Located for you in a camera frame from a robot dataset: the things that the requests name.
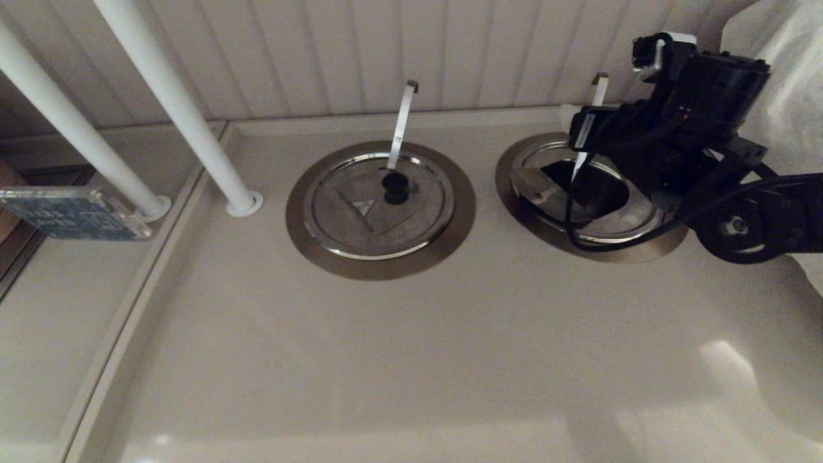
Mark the white cloth cover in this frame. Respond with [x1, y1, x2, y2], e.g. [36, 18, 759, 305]
[720, 0, 823, 296]

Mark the white pole base flange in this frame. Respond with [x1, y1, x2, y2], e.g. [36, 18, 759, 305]
[132, 195, 172, 222]
[226, 190, 264, 217]

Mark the white round pole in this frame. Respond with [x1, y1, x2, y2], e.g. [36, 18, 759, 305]
[93, 0, 255, 208]
[0, 19, 161, 216]

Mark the blue acrylic sign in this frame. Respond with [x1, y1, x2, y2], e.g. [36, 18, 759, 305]
[0, 185, 154, 242]

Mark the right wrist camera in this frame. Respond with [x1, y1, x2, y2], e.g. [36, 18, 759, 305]
[632, 32, 698, 75]

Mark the black cable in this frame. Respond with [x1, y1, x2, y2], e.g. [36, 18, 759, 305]
[565, 109, 823, 251]

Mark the brushed metal well ring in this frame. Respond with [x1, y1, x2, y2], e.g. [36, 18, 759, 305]
[285, 140, 477, 281]
[495, 132, 690, 263]

